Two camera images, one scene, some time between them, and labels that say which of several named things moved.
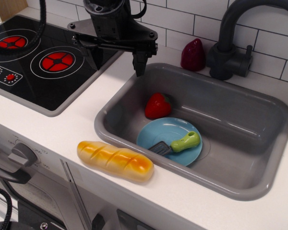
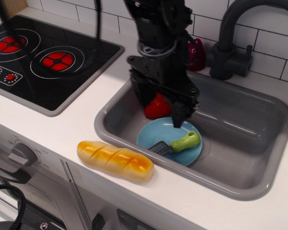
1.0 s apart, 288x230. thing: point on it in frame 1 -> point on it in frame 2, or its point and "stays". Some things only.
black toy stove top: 49,78 stays
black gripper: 138,39 -> 169,77
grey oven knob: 24,154 stays
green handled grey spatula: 192,139 stays
